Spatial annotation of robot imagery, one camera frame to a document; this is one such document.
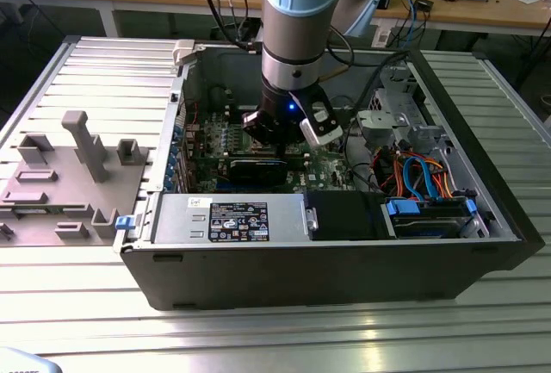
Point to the silver metal drive cage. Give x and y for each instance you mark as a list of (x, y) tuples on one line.
[(381, 125)]

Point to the hard disk in blue carrier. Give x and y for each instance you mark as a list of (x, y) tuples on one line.
[(402, 208)]

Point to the green RAM stick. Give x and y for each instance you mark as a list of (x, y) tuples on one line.
[(297, 159)]

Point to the CPU socket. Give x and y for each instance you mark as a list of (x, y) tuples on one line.
[(262, 149)]

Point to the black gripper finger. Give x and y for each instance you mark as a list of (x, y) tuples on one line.
[(297, 136), (258, 127)]

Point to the blue plastic case latch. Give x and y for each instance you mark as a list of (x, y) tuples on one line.
[(125, 223)]

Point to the black PC case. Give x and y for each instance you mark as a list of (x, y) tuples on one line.
[(301, 278)]

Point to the grey plastic case latch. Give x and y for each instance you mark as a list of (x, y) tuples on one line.
[(183, 51)]

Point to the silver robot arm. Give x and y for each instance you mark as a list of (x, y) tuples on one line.
[(297, 24)]

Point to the grey parts rack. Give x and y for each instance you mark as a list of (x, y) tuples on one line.
[(64, 200)]

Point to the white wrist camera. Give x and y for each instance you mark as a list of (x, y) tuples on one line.
[(325, 129)]

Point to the black plastic shroud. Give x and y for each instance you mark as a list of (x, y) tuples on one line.
[(342, 215)]

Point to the silver power supply unit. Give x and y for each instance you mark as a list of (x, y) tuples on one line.
[(181, 218)]

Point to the black graphics card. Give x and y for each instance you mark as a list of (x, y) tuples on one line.
[(258, 172)]

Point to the white paper label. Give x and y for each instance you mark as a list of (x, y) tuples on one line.
[(381, 38)]

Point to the green motherboard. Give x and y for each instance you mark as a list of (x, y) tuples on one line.
[(327, 166)]

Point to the small black adapter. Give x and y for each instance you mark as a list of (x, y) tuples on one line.
[(424, 4)]

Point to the white plastic device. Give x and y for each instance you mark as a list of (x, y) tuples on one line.
[(21, 362)]

